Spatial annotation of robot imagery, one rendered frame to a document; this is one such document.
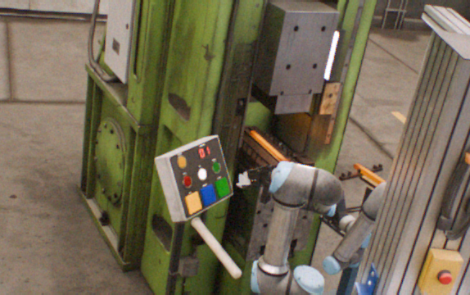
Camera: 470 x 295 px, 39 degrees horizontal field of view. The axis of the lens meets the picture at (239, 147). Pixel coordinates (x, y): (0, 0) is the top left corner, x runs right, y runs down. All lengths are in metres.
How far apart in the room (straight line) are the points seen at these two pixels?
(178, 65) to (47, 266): 1.45
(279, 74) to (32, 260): 1.91
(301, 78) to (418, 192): 1.34
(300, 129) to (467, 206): 1.75
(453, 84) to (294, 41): 1.33
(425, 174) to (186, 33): 1.76
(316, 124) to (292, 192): 1.29
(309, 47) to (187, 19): 0.63
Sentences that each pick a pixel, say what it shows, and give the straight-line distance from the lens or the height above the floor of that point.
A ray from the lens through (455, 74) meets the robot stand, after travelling 1.78.
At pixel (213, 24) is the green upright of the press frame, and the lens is 2.95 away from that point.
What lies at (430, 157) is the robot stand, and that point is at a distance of 1.85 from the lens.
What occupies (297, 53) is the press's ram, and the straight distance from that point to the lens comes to 3.03.
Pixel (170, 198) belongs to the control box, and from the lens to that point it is 2.77.
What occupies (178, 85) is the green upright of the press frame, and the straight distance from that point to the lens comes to 3.39.
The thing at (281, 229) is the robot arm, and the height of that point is 1.23.
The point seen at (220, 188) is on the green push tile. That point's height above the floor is 1.01.
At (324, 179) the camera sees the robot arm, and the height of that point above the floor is 1.45.
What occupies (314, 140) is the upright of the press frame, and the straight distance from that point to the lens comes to 3.52.
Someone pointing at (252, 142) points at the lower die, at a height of 0.99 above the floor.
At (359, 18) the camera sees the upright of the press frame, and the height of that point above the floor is 1.69.
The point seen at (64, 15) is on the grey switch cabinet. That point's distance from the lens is 8.36.
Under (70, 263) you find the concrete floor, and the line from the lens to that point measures 4.06.
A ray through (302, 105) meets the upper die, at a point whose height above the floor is 1.31.
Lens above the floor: 2.46
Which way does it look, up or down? 26 degrees down
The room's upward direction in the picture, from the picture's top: 10 degrees clockwise
